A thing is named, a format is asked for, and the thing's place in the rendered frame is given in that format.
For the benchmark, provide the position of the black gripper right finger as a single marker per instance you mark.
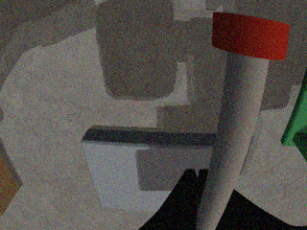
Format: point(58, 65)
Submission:
point(241, 214)

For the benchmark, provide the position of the grey tapered pin with red cap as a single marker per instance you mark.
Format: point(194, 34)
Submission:
point(250, 43)

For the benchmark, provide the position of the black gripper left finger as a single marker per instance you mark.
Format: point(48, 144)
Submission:
point(179, 211)

